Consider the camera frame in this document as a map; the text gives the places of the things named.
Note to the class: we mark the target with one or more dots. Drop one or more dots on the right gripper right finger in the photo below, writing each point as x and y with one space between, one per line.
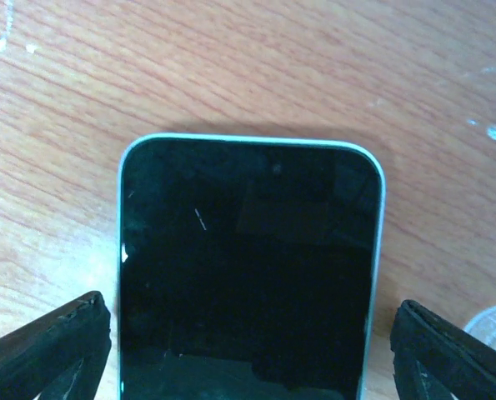
433 359

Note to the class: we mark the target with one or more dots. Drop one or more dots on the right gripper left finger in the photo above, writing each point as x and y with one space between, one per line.
61 355

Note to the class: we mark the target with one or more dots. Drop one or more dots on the black phone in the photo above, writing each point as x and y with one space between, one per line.
247 267

